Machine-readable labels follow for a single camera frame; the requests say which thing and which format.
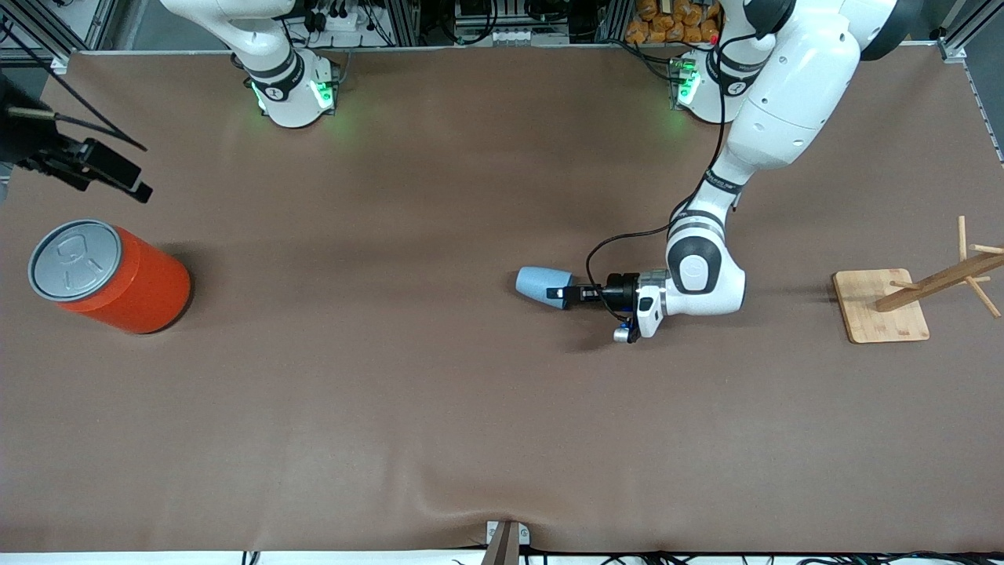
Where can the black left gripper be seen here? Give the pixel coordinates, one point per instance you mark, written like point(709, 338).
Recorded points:
point(621, 289)

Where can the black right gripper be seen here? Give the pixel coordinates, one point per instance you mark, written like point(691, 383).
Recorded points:
point(23, 133)

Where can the light blue plastic cup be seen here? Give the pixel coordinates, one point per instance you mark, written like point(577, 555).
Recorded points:
point(537, 284)

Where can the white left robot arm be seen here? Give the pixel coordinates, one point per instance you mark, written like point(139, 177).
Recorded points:
point(792, 94)

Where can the wooden cup rack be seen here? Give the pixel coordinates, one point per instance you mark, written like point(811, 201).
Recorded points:
point(878, 306)

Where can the orange can with grey lid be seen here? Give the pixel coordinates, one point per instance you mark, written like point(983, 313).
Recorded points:
point(118, 278)

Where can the white power strip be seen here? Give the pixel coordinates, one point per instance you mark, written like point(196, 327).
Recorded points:
point(349, 21)
point(522, 36)

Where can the bag of orange snacks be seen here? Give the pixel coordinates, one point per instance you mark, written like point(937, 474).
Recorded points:
point(667, 23)

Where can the aluminium frame profile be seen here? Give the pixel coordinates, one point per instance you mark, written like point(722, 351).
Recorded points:
point(961, 39)
point(47, 31)

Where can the table edge clamp bracket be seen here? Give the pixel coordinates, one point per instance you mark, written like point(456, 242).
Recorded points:
point(506, 537)

